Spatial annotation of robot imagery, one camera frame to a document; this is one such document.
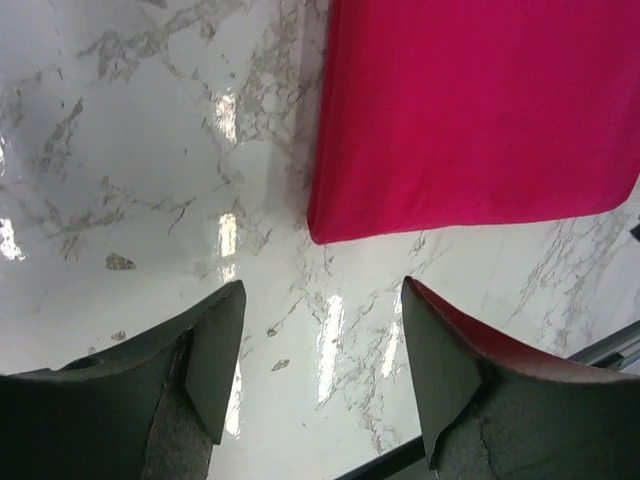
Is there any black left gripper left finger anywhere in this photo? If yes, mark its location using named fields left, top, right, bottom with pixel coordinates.
left=1, top=281, right=246, bottom=479

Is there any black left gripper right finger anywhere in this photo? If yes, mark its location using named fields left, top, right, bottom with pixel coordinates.
left=401, top=278, right=639, bottom=479

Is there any crimson red t shirt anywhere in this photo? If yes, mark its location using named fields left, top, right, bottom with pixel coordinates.
left=307, top=1, right=639, bottom=244

